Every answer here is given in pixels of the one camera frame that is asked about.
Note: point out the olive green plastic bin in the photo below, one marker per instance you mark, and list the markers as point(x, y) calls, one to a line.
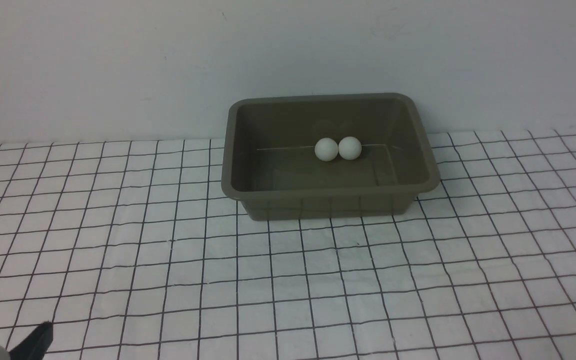
point(270, 168)

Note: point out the white grid-pattern tablecloth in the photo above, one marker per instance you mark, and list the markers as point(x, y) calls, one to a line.
point(134, 253)

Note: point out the white table-tennis ball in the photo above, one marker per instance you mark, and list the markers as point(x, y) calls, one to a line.
point(326, 149)
point(349, 148)

